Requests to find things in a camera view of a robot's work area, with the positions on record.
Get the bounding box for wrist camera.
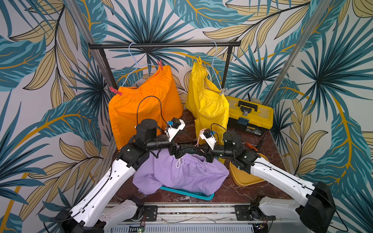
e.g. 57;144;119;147
165;117;186;142
199;129;217;150

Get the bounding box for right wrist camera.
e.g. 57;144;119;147
199;129;217;150

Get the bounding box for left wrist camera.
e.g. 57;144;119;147
165;117;186;142

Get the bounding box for purple shorts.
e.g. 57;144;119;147
133;149;229;196

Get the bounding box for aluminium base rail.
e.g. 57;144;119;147
110;202;292;233

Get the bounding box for blue wire hanger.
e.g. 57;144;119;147
121;42;159;87

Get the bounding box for yellow black plastic toolbox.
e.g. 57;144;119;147
226;96;274;136

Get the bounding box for black clothes rack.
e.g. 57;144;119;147
88;41;241;88

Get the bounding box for white wire hanger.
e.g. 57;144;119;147
211;41;225;96

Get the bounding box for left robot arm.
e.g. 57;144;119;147
55;118;185;233

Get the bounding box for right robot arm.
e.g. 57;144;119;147
199;129;336;233

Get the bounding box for orange handled screwdriver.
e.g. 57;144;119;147
245;142;258;152

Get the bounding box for pink clothespin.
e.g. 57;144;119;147
109;87;122;96

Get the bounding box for red clothespin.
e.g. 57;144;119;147
157;60;163;70

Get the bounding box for yellow plastic tray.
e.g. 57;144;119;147
229;162;265;187

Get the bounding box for orange shorts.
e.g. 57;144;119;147
108;66;184;150

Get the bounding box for yellow shorts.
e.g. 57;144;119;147
185;60;229;145

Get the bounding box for teal plastic basket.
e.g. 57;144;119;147
160;186;215;201

